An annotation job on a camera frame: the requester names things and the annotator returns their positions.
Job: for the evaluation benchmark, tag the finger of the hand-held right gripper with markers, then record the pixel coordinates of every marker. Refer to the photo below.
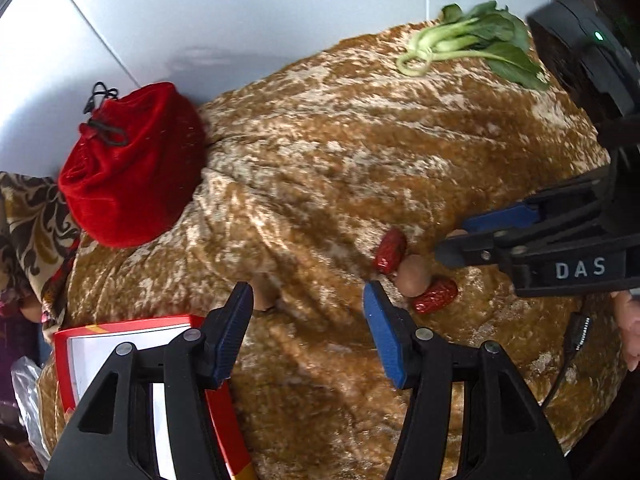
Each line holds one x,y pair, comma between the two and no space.
475,252
500,217

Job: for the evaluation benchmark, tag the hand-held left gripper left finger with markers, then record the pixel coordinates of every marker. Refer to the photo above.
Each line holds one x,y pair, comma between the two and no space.
227,337

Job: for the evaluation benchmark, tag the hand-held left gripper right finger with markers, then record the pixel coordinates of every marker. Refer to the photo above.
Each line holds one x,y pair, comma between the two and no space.
387,340

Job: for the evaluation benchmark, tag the brown longan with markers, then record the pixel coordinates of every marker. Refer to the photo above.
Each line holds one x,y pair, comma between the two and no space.
456,234
263,294
412,277

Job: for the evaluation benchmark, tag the red date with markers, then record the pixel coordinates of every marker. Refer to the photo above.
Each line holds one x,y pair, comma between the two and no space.
391,252
435,297

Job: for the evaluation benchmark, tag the red cardboard box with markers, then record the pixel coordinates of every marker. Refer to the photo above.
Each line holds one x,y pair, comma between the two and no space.
100,345

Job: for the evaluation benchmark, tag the person's right hand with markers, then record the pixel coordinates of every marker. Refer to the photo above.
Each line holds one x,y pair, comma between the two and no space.
630,330

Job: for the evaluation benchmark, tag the green bok choy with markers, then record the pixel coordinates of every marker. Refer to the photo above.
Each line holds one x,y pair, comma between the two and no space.
505,55

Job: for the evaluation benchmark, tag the brown plush blanket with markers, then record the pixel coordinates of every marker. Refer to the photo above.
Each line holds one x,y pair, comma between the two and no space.
325,160

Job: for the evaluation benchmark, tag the clear plastic bag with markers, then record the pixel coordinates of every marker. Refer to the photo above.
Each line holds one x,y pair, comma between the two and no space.
27,400

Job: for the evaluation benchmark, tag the patterned brown cloth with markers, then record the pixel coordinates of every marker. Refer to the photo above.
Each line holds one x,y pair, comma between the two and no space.
35,225

